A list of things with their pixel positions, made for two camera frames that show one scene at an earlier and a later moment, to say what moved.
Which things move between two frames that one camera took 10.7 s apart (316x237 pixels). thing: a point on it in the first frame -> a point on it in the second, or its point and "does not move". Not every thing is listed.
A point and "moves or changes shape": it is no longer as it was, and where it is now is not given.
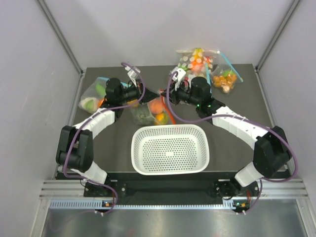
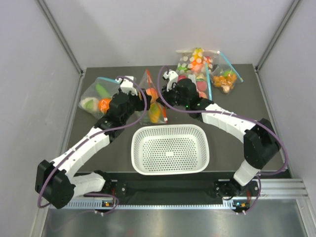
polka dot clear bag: (197, 61) does not move
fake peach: (156, 106) moves or changes shape
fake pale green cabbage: (89, 104) does not move
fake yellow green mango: (162, 118) -> (155, 111)
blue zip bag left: (92, 98) does not move
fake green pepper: (100, 89) does not move
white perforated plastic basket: (170, 149) does not move
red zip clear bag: (155, 112) moves or changes shape
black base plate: (173, 185) does not move
